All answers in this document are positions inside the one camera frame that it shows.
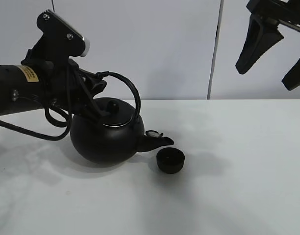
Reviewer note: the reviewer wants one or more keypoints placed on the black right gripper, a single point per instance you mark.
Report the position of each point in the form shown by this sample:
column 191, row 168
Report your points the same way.
column 263, row 34

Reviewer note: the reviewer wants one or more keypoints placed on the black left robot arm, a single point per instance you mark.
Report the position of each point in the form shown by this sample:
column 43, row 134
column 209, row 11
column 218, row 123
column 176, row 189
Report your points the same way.
column 21, row 90

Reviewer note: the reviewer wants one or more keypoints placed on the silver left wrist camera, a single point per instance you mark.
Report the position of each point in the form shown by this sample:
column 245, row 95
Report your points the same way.
column 86, row 42

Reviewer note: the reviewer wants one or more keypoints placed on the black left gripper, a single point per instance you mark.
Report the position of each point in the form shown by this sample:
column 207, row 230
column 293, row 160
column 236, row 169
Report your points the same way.
column 63, row 79

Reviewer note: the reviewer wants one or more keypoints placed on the small black teacup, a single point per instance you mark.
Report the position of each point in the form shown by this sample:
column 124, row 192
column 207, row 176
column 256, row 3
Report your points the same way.
column 170, row 160

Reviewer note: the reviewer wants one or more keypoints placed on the black round kettle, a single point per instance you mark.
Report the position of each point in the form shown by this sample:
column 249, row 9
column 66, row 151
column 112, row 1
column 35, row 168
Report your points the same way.
column 117, row 136

